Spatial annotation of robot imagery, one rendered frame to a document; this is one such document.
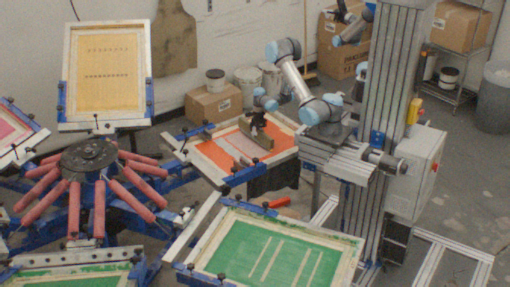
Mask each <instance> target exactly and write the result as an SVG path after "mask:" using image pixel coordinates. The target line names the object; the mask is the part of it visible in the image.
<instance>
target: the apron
mask: <svg viewBox="0 0 510 287"><path fill-rule="evenodd" d="M150 54H151V75H152V76H153V79H154V78H158V77H165V76H168V75H170V74H173V73H182V72H185V71H186V70H187V69H189V68H197V21H196V18H195V17H193V16H191V15H189V14H188V13H187V12H186V11H185V10H184V9H183V6H182V3H181V0H159V7H158V14H157V17H156V18H155V20H154V21H153V22H152V23H151V24H150Z"/></svg>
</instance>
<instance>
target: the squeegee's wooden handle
mask: <svg viewBox="0 0 510 287"><path fill-rule="evenodd" d="M238 127H239V128H243V129H244V130H245V131H246V132H247V133H249V134H251V132H250V122H249V121H247V120H246V119H244V117H243V116H240V117H239V120H238ZM256 132H257V136H256V135H254V137H255V138H256V139H257V140H258V141H260V142H261V143H263V144H264V145H266V146H267V148H268V149H270V150H271V149H274V141H275V140H274V139H273V138H272V137H270V136H268V135H267V134H265V133H264V132H262V131H261V130H260V129H259V130H257V128H256ZM251 135H252V134H251Z"/></svg>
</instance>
